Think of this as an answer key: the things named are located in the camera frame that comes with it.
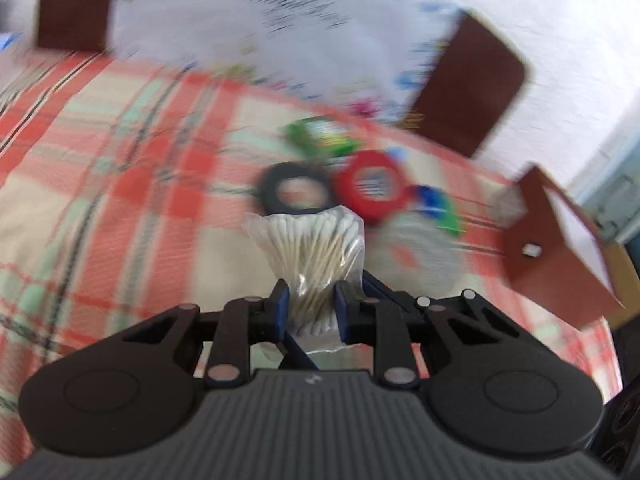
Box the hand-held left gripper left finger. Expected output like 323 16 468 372
107 280 291 388

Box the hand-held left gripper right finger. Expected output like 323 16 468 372
334 280 521 388

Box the bag of cotton swabs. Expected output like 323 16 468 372
242 207 368 361

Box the brown box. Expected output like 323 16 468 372
492 164 626 331

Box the black tape roll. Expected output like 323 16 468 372
255 160 333 213

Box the red tape roll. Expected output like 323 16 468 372
334 150 411 223

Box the blue capped marker pen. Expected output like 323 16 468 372
410 185 466 238

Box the tan cardboard box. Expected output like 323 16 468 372
602 240 640 326

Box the green cardboard box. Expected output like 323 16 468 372
282 116 361 161

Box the red plaid blanket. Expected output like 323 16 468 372
0 50 623 466

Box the brown wooden chair back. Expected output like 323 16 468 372
37 0 116 53
410 10 528 158

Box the white floral cloth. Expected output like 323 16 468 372
105 0 466 126

